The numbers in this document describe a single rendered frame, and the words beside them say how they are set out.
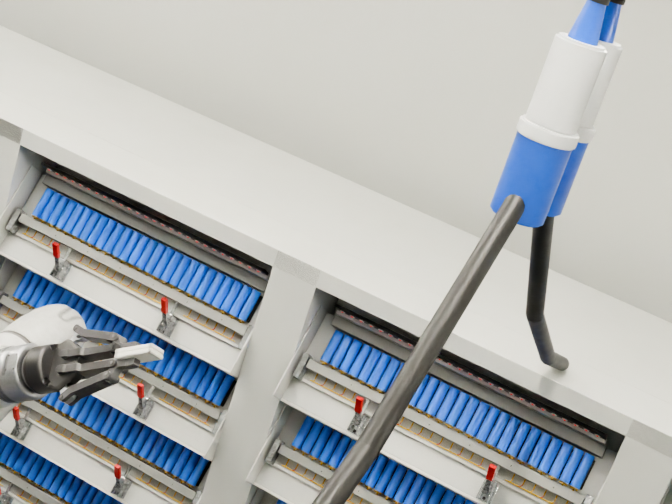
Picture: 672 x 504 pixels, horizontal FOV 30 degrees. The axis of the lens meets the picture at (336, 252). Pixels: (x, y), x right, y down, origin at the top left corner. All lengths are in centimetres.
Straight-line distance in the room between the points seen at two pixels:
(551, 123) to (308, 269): 102
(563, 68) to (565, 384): 94
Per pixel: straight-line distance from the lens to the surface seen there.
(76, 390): 190
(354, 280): 225
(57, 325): 214
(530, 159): 132
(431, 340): 124
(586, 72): 131
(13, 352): 198
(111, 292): 252
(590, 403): 213
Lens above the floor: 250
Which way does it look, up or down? 19 degrees down
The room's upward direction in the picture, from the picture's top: 18 degrees clockwise
